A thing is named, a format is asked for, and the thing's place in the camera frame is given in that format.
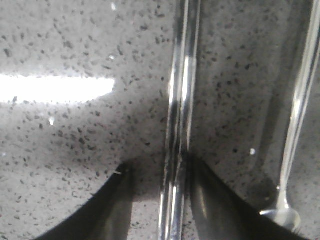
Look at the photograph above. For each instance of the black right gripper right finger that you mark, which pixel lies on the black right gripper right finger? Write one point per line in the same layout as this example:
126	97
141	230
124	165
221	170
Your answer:
221	214

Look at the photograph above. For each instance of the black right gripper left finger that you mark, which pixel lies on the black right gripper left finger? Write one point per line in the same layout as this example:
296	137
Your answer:
106	216

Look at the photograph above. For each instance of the silver metal spoon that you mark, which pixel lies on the silver metal spoon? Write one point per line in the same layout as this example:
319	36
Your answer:
300	100

